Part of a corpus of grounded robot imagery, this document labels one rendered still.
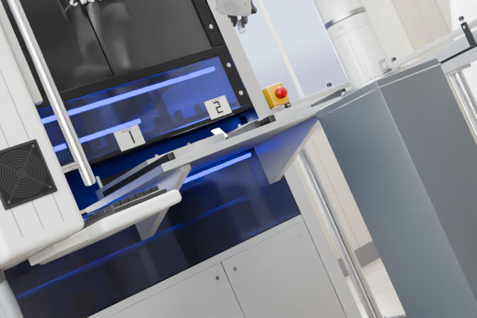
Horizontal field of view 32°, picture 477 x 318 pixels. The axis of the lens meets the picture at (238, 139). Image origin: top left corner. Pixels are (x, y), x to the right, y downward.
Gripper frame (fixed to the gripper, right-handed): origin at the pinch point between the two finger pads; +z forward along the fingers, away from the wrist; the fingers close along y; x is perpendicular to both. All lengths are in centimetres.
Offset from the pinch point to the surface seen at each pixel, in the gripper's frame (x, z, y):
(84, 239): -88, -37, -8
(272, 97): -2.7, 38.3, 5.9
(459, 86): 31, 72, 65
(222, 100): -12.5, 27.0, -7.1
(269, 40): 166, 250, -60
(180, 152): -48.8, -5.5, -3.8
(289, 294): -64, 53, 23
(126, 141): -40.4, 9.2, -26.2
